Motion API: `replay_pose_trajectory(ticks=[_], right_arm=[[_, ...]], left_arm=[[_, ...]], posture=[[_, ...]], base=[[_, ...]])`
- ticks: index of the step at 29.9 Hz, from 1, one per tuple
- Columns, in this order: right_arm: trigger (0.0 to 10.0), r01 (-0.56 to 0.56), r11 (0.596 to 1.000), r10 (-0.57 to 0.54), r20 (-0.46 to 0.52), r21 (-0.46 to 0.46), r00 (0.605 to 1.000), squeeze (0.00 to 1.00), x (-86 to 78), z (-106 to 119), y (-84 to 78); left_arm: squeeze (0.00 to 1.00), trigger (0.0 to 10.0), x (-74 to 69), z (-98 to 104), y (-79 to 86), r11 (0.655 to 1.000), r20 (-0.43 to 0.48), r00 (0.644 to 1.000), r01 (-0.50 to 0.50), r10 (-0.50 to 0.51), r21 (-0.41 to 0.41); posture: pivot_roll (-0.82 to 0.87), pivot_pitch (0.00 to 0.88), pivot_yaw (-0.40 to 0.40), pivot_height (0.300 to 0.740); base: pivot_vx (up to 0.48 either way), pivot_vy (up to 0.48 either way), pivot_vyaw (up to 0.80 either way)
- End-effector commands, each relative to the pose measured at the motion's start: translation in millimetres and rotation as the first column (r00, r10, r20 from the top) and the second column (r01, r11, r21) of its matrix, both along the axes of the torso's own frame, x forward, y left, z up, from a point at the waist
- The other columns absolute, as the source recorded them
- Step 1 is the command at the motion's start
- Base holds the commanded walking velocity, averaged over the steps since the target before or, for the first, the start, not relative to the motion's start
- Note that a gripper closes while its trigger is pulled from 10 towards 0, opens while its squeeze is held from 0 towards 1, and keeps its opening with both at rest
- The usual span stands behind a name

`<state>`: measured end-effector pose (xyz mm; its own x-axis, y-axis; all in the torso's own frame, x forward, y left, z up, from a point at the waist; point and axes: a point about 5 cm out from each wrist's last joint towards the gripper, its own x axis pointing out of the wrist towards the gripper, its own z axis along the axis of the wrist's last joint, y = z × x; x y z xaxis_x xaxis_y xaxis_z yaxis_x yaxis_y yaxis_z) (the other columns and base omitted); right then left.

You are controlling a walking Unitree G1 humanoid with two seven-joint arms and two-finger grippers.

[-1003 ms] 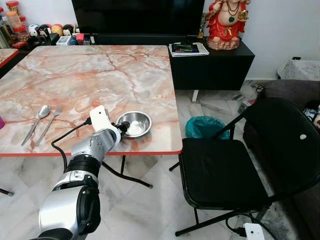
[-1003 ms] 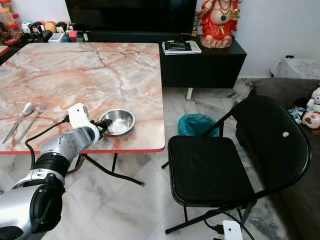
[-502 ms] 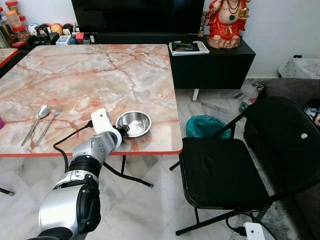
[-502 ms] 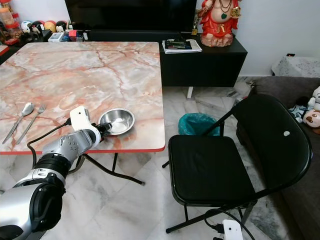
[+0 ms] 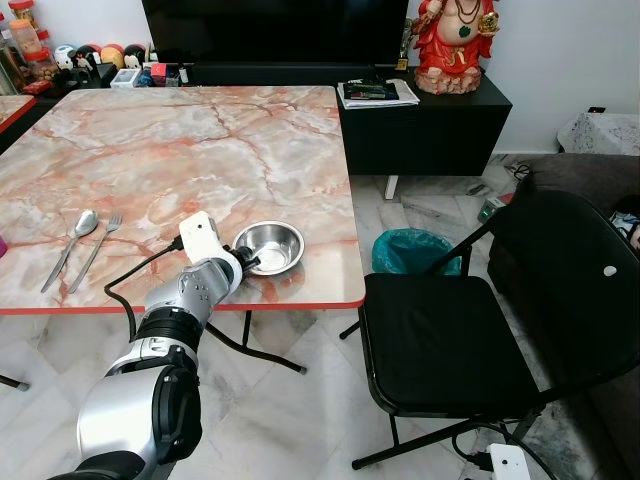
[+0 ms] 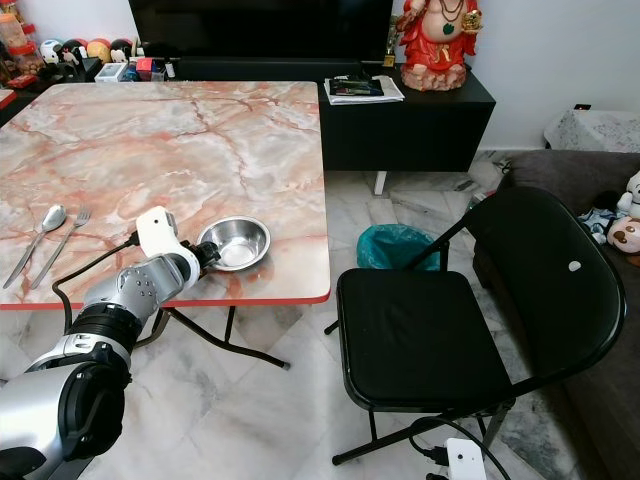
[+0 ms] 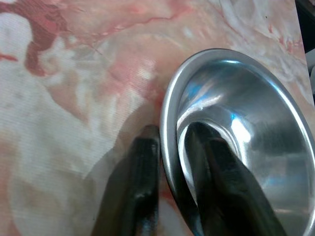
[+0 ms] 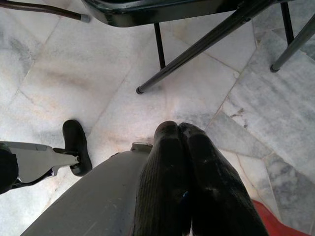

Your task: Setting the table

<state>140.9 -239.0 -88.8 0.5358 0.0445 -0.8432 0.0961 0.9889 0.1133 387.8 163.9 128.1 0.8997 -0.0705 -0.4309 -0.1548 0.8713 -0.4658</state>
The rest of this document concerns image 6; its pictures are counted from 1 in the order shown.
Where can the stainless steel bowl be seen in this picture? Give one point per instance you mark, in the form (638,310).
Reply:
(240,240)

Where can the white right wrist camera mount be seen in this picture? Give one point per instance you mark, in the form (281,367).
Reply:
(466,460)

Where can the small white box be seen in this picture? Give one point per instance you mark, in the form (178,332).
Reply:
(110,72)

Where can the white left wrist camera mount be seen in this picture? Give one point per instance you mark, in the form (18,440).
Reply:
(163,235)

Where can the clear candy jar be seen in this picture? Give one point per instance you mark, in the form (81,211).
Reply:
(12,35)

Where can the red buddha statue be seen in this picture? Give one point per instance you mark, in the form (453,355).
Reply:
(438,50)

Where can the black folding chair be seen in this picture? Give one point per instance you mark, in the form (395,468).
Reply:
(420,335)

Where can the steel spoon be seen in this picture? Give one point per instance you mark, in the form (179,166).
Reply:
(52,218)

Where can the white plush toy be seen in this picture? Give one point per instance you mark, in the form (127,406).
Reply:
(626,215)

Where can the bin with teal bag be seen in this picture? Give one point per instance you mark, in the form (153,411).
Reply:
(395,248)

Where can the steel fork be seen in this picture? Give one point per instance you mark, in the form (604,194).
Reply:
(66,240)

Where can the black tv cabinet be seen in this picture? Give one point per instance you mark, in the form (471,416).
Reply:
(410,130)

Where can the stack of papers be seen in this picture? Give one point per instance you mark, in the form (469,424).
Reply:
(363,90)

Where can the white lace covered box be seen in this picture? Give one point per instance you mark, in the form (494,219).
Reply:
(595,130)

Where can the marble top folding table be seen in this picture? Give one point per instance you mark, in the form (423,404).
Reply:
(170,150)

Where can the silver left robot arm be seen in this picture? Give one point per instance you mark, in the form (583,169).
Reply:
(50,395)

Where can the black flat television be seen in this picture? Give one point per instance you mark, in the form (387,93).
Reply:
(260,28)

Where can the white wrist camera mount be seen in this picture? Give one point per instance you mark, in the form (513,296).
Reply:
(163,235)
(466,460)

